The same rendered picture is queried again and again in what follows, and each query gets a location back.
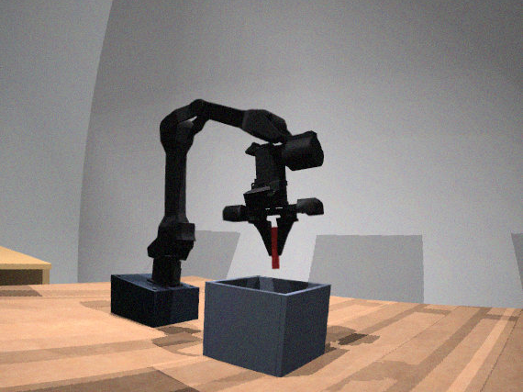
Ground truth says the dark red peg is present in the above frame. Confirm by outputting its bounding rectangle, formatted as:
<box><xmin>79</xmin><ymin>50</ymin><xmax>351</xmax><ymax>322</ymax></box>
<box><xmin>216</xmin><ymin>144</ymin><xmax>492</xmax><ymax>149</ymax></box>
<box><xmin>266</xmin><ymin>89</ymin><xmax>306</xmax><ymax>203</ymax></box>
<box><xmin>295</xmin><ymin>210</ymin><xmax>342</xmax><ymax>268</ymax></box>
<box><xmin>271</xmin><ymin>227</ymin><xmax>280</xmax><ymax>269</ymax></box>

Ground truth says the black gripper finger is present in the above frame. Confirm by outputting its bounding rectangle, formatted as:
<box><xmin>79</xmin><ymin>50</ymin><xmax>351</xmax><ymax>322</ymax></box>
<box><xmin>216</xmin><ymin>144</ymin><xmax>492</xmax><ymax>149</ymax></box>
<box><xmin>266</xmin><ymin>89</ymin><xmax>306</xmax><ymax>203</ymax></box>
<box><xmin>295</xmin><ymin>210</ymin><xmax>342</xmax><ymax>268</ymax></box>
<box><xmin>248</xmin><ymin>219</ymin><xmax>272</xmax><ymax>257</ymax></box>
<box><xmin>276</xmin><ymin>217</ymin><xmax>299</xmax><ymax>256</ymax></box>

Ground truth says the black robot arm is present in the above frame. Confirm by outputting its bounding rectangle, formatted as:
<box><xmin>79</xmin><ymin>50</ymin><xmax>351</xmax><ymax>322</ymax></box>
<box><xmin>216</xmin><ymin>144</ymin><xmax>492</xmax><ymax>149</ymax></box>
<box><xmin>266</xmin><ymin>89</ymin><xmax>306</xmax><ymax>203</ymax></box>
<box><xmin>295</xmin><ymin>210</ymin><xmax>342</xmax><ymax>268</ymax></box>
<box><xmin>147</xmin><ymin>99</ymin><xmax>324</xmax><ymax>287</ymax></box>

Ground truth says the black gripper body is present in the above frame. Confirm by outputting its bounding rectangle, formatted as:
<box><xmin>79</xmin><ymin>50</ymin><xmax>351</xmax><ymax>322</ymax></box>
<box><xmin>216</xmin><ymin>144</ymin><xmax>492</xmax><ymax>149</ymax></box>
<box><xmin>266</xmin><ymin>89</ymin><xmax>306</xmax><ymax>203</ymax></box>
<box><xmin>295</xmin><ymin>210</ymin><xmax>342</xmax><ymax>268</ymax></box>
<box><xmin>222</xmin><ymin>172</ymin><xmax>324</xmax><ymax>222</ymax></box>

